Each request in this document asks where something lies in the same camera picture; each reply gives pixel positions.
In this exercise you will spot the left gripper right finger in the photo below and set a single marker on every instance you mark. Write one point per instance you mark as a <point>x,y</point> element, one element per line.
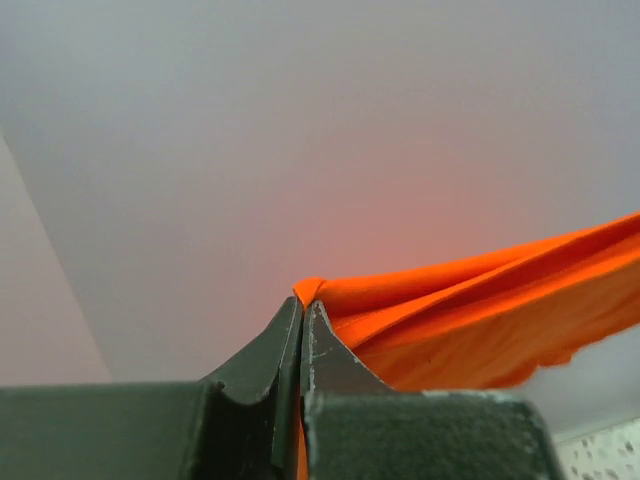
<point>358,427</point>

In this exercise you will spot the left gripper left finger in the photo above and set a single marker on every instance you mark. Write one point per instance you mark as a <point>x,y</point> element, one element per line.
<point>238,422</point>

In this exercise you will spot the orange t shirt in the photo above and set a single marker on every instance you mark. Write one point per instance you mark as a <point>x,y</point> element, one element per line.
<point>490,321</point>

